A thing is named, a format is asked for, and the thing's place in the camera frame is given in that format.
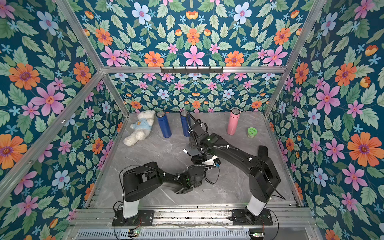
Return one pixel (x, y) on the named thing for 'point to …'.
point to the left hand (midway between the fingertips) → (201, 147)
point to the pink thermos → (235, 114)
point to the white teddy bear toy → (141, 128)
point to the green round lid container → (251, 132)
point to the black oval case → (263, 151)
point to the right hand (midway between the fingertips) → (200, 138)
